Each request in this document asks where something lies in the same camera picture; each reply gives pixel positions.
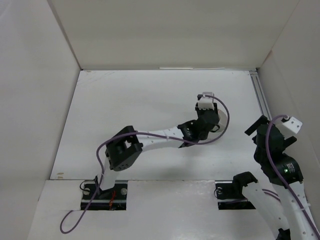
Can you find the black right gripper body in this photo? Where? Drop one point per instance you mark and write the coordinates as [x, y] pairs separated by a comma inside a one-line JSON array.
[[256, 125]]

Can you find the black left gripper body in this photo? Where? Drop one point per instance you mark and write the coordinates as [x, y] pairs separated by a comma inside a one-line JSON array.
[[210, 120]]

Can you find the white round divided container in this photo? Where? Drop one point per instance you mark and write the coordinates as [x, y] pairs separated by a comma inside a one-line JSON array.
[[222, 122]]

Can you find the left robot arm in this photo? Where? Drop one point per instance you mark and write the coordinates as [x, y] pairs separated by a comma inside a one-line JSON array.
[[122, 150]]

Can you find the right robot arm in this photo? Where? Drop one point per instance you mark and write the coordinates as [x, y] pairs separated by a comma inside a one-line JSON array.
[[287, 179]]

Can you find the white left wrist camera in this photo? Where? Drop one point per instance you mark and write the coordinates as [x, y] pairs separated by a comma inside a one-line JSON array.
[[205, 101]]

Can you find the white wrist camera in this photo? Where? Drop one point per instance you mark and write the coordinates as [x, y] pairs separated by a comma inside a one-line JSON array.
[[205, 101], [290, 126]]

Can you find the aluminium rail right side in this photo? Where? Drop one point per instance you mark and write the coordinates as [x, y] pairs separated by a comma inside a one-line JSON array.
[[262, 102]]

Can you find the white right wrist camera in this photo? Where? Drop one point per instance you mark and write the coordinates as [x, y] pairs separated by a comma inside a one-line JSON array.
[[290, 126]]

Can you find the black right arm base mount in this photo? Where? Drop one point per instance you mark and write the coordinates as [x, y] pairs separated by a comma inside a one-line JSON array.
[[229, 192]]

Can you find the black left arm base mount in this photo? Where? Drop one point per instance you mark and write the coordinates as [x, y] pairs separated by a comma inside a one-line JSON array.
[[114, 199]]

